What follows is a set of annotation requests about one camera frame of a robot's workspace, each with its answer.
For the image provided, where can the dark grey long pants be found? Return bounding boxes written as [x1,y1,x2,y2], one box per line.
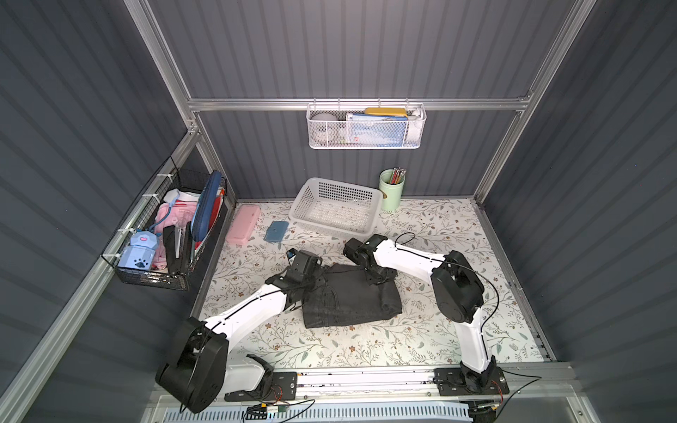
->
[301,264,403,329]

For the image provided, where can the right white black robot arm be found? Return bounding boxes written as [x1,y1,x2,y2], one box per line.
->
[343,234,496,378]

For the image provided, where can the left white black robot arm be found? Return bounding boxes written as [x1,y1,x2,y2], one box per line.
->
[155,250,323,413]

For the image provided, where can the white tape roll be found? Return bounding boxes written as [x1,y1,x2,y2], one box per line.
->
[309,113,340,145]

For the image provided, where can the white plastic perforated basket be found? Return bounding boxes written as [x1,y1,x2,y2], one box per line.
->
[289,177,383,241]

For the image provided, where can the blue snap wallet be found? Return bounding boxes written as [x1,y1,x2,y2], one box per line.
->
[264,220,289,243]

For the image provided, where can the green pencil cup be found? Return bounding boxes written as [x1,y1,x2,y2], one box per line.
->
[378,168,405,212]

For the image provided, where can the pink pencil case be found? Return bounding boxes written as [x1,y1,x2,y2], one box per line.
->
[226,204,261,247]

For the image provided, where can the colored pencils in cup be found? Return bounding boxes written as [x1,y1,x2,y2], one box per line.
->
[389,167,407,185]

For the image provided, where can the navy blue zip pouch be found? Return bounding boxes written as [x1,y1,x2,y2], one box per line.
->
[190,170,222,243]

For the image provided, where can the blue white box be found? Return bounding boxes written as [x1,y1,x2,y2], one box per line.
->
[346,114,408,147]

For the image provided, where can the black stapler in side basket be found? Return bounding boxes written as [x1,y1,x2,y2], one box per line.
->
[162,226,183,275]

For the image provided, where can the pink toy in side basket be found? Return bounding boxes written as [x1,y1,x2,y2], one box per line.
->
[151,201,197,250]

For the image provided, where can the light blue paw toy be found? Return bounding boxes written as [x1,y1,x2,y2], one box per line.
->
[117,231,159,271]

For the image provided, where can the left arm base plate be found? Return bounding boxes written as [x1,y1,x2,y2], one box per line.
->
[224,372,298,403]

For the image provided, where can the white wire wall basket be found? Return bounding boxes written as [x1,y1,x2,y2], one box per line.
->
[306,103,428,150]

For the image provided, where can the yellow item in wall basket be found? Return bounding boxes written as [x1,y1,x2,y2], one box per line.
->
[364,108,408,119]

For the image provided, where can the black wire side basket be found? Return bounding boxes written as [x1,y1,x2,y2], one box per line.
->
[102,163,227,291]

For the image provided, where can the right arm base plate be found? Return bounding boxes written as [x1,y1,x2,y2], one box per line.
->
[433,367,511,397]

